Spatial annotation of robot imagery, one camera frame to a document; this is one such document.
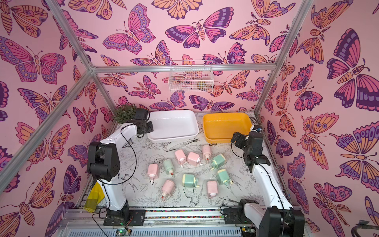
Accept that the pink sharpener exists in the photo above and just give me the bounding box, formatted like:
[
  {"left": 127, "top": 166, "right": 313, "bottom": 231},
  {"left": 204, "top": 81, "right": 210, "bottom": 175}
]
[
  {"left": 187, "top": 152, "right": 203, "bottom": 166},
  {"left": 147, "top": 164, "right": 160, "bottom": 185},
  {"left": 175, "top": 149, "right": 187, "bottom": 168},
  {"left": 161, "top": 180, "right": 176, "bottom": 200},
  {"left": 202, "top": 145, "right": 212, "bottom": 163},
  {"left": 206, "top": 180, "right": 218, "bottom": 198}
]

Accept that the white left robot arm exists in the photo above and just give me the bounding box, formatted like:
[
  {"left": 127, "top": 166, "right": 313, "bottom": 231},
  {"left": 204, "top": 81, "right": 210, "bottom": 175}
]
[{"left": 87, "top": 108, "right": 154, "bottom": 211}]

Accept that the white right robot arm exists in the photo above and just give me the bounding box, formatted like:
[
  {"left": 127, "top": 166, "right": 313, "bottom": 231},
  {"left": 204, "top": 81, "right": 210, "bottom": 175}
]
[{"left": 231, "top": 130, "right": 305, "bottom": 237}]

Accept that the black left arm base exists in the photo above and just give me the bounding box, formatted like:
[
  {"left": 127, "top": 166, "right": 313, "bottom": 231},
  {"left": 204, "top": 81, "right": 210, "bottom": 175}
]
[{"left": 103, "top": 208, "right": 146, "bottom": 227}]

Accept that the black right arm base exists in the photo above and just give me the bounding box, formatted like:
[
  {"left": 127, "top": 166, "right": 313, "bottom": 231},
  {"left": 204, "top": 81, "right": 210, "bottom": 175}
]
[{"left": 220, "top": 199, "right": 258, "bottom": 225}]

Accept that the white plastic storage box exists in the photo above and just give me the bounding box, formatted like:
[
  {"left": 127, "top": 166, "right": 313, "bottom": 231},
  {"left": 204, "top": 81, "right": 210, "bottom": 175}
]
[{"left": 147, "top": 110, "right": 199, "bottom": 143}]

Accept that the yellow plastic storage box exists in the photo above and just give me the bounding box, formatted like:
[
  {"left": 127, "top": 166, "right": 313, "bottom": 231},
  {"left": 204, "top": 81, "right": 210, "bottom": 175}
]
[{"left": 202, "top": 113, "right": 252, "bottom": 144}]

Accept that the green leafy plant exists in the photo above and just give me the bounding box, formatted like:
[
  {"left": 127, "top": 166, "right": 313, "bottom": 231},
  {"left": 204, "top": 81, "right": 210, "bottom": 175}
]
[{"left": 114, "top": 104, "right": 137, "bottom": 124}]

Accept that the green sharpener upper right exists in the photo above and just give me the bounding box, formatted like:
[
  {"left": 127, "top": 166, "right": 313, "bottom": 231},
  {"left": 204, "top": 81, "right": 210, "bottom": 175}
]
[{"left": 211, "top": 154, "right": 226, "bottom": 170}]

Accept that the green sharpener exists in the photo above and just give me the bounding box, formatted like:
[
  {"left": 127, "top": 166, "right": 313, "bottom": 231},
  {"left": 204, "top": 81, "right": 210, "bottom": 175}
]
[
  {"left": 182, "top": 173, "right": 200, "bottom": 188},
  {"left": 163, "top": 159, "right": 175, "bottom": 178},
  {"left": 211, "top": 154, "right": 226, "bottom": 170},
  {"left": 216, "top": 169, "right": 233, "bottom": 185}
]

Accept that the green sharpener lower right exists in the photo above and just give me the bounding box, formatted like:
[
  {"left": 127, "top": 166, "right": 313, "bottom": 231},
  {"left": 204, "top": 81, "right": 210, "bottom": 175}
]
[{"left": 216, "top": 169, "right": 233, "bottom": 185}]

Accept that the green sharpener left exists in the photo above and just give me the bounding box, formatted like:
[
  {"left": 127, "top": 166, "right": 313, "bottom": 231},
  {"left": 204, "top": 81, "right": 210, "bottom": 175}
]
[{"left": 163, "top": 159, "right": 175, "bottom": 178}]

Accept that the green sharpener lower centre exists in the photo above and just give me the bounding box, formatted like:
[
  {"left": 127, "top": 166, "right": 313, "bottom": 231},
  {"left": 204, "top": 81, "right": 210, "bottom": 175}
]
[{"left": 182, "top": 173, "right": 200, "bottom": 188}]

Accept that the yellow rubber glove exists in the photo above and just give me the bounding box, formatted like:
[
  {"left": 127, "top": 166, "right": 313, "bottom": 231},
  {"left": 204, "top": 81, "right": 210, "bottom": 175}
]
[{"left": 83, "top": 182, "right": 105, "bottom": 213}]

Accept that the green circuit board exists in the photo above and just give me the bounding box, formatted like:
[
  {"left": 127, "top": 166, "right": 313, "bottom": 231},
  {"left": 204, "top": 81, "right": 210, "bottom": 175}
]
[{"left": 115, "top": 228, "right": 132, "bottom": 237}]

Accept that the white wire basket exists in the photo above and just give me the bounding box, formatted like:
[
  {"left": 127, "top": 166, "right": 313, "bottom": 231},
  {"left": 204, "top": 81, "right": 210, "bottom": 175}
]
[{"left": 167, "top": 60, "right": 214, "bottom": 93}]

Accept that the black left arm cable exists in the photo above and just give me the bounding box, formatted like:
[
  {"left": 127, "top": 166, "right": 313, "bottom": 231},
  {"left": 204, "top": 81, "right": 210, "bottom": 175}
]
[{"left": 91, "top": 122, "right": 149, "bottom": 237}]

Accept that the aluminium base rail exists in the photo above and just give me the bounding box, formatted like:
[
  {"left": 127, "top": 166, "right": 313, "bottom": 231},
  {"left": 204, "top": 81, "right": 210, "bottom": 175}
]
[{"left": 55, "top": 206, "right": 255, "bottom": 237}]

